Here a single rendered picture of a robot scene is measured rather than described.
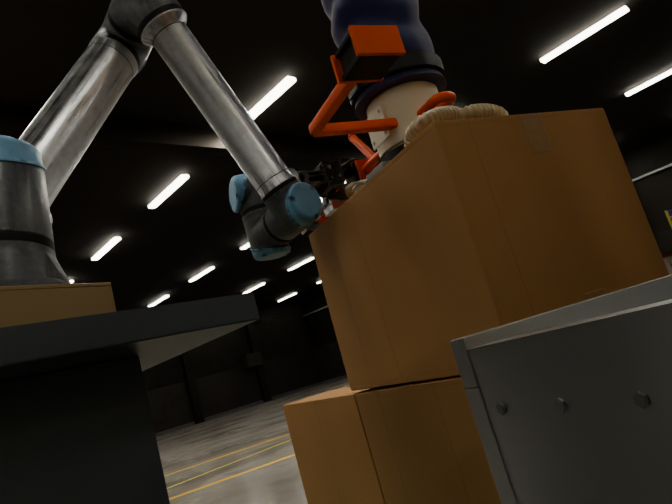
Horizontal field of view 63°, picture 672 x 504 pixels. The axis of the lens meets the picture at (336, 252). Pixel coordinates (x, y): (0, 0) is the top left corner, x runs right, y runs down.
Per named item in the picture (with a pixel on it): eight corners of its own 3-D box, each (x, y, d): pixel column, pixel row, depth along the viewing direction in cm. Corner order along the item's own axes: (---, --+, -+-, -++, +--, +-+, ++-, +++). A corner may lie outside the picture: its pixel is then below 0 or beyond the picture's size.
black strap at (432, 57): (465, 64, 122) (460, 48, 123) (375, 67, 113) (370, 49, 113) (415, 114, 143) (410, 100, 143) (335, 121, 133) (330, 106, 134)
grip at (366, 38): (406, 52, 86) (397, 24, 87) (358, 53, 82) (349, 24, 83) (382, 82, 94) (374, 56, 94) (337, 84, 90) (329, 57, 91)
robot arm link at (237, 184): (232, 222, 136) (222, 185, 138) (280, 214, 141) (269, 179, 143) (240, 206, 127) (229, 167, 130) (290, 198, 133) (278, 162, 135)
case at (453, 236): (684, 309, 98) (603, 106, 105) (515, 368, 81) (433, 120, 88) (479, 350, 151) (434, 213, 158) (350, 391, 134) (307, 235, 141)
